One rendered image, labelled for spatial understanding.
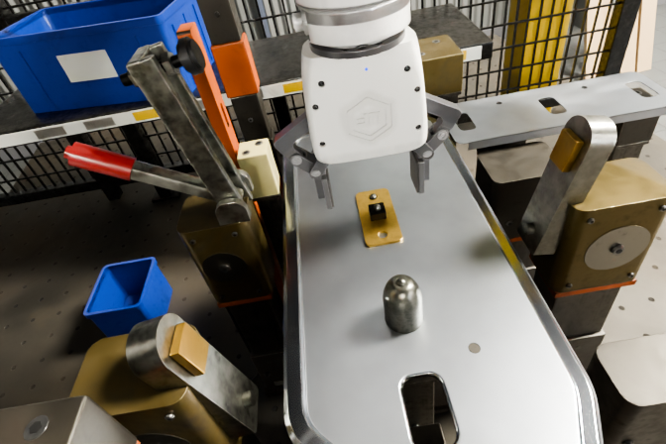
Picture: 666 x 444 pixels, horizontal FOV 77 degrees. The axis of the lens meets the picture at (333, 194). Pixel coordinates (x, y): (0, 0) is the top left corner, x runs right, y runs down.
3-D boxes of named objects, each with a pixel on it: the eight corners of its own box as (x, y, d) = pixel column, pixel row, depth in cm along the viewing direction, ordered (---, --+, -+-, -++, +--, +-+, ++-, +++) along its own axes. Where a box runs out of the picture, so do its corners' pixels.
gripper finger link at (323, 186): (288, 162, 38) (303, 215, 42) (324, 155, 38) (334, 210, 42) (288, 142, 40) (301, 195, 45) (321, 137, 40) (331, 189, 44)
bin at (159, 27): (191, 96, 69) (159, 15, 61) (30, 114, 74) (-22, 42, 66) (218, 55, 82) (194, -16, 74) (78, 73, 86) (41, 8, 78)
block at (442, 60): (455, 231, 82) (464, 52, 59) (415, 238, 82) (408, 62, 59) (443, 204, 88) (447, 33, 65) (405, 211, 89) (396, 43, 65)
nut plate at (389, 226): (403, 241, 42) (402, 233, 41) (366, 248, 42) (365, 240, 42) (388, 189, 49) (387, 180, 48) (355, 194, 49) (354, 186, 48)
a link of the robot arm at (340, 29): (289, 21, 28) (298, 63, 30) (422, -4, 27) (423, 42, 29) (288, -12, 34) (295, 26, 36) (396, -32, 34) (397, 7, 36)
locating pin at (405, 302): (427, 340, 36) (426, 292, 31) (389, 346, 36) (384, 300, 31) (417, 308, 38) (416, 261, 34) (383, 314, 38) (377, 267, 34)
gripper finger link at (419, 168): (416, 139, 38) (417, 195, 42) (452, 133, 38) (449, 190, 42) (408, 121, 40) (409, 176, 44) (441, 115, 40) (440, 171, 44)
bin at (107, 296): (163, 336, 74) (140, 306, 68) (108, 345, 74) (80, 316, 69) (175, 285, 83) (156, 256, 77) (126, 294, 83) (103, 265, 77)
